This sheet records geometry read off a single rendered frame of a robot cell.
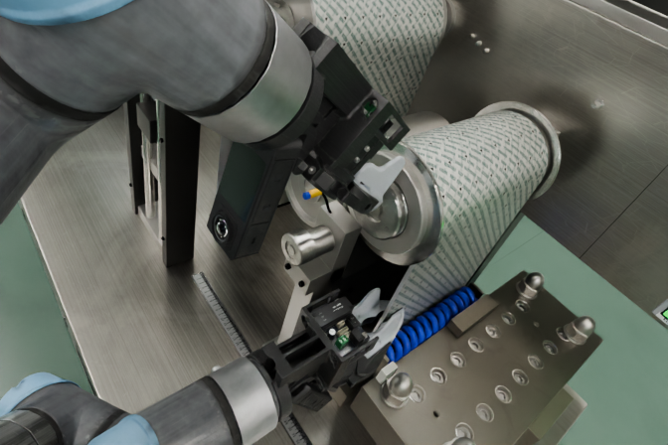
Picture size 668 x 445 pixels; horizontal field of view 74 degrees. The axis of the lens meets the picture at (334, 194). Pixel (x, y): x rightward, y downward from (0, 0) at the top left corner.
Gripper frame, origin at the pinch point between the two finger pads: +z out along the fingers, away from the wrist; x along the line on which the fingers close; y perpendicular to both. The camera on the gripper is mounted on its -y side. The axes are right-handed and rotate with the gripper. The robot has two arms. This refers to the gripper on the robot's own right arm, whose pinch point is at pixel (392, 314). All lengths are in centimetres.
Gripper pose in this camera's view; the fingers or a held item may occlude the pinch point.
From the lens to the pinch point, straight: 59.7
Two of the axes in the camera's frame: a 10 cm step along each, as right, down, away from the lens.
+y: 2.4, -7.3, -6.5
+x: -6.0, -6.3, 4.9
